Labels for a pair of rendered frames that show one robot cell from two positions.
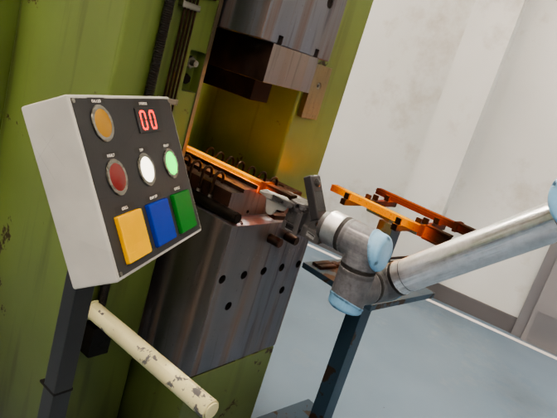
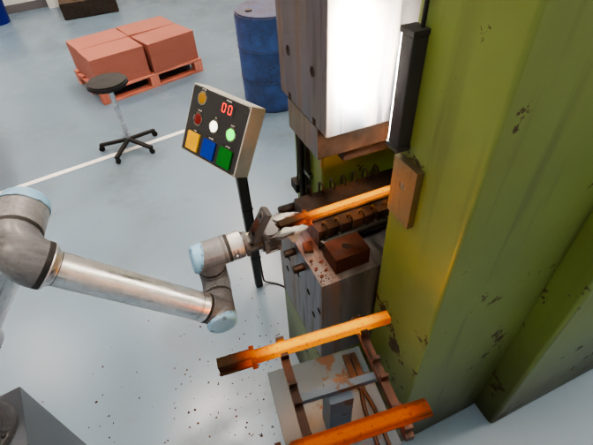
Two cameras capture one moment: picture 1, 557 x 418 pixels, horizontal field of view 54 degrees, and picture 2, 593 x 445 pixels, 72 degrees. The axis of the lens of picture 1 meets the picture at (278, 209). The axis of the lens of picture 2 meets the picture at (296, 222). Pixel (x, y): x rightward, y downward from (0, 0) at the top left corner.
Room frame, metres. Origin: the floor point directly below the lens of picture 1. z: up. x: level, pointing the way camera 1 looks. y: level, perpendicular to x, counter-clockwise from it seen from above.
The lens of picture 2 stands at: (1.98, -0.78, 1.91)
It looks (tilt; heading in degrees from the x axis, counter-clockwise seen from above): 44 degrees down; 124
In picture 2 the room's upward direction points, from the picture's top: 3 degrees counter-clockwise
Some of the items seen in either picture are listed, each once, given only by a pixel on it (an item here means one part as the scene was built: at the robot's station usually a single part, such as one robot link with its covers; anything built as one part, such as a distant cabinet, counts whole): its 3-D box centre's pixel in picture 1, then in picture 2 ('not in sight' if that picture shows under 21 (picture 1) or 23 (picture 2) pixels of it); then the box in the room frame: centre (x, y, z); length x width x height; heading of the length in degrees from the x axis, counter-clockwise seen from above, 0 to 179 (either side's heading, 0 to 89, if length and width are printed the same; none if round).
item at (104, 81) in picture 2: not in sight; (119, 115); (-0.94, 0.99, 0.30); 0.51 x 0.48 x 0.61; 60
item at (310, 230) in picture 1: (308, 219); (260, 238); (1.36, -0.08, 0.97); 0.12 x 0.08 x 0.09; 56
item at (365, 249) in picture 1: (364, 245); (210, 254); (1.26, -0.22, 0.97); 0.12 x 0.09 x 0.10; 56
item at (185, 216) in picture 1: (181, 211); (225, 158); (1.00, 0.18, 1.01); 0.07 x 0.05 x 0.07; 171
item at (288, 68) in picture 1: (234, 51); (367, 109); (1.55, 0.24, 1.32); 0.42 x 0.20 x 0.10; 56
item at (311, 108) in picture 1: (314, 91); (403, 192); (1.77, 0.00, 1.27); 0.09 x 0.02 x 0.17; 146
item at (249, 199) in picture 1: (202, 174); (359, 203); (1.55, 0.24, 0.96); 0.42 x 0.20 x 0.09; 56
